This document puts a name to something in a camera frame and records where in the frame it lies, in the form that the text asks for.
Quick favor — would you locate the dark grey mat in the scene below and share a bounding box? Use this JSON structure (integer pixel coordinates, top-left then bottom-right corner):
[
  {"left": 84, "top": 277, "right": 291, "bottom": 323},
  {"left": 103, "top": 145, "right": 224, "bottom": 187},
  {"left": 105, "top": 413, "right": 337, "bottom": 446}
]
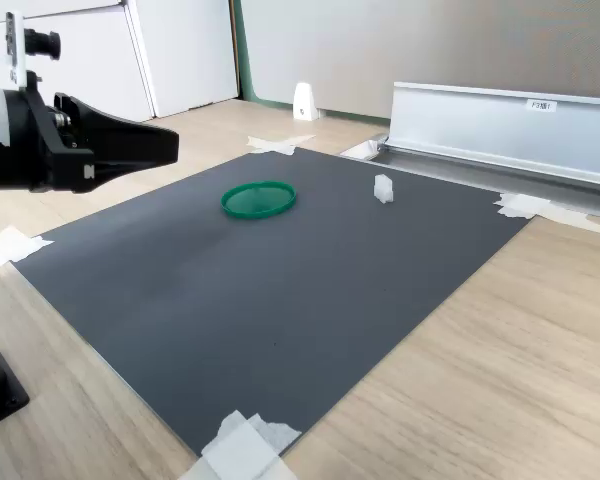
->
[{"left": 9, "top": 145, "right": 534, "bottom": 457}]

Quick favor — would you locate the small white bracket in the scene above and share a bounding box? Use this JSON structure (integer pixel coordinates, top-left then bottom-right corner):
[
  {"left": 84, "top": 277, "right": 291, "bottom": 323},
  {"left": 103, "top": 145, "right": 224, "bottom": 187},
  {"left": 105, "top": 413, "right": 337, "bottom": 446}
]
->
[{"left": 292, "top": 82, "right": 322, "bottom": 122}]

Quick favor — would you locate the small white plastic terminal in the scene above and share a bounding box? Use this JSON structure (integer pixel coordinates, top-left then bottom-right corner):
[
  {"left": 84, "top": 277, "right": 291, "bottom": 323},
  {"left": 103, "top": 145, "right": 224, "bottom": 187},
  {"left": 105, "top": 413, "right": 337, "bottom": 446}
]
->
[{"left": 373, "top": 173, "right": 396, "bottom": 205}]

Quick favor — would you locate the white cabinet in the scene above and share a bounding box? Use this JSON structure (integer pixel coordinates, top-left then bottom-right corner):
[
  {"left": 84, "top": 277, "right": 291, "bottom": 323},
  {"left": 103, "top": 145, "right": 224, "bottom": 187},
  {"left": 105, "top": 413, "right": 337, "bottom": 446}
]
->
[{"left": 0, "top": 0, "right": 242, "bottom": 124}]

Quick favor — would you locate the white tape cross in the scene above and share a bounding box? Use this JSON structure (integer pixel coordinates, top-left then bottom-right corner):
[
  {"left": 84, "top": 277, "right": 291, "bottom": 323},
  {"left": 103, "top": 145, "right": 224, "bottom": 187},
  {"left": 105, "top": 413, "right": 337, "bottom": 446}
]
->
[
  {"left": 177, "top": 408, "right": 304, "bottom": 480},
  {"left": 246, "top": 133, "right": 317, "bottom": 156},
  {"left": 0, "top": 224, "right": 55, "bottom": 275},
  {"left": 493, "top": 192, "right": 600, "bottom": 235}
]

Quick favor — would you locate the round green lid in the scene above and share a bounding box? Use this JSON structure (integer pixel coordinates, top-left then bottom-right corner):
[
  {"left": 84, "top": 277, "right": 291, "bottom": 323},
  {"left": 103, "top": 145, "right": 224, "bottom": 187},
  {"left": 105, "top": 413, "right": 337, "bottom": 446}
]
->
[{"left": 220, "top": 179, "right": 298, "bottom": 220}]

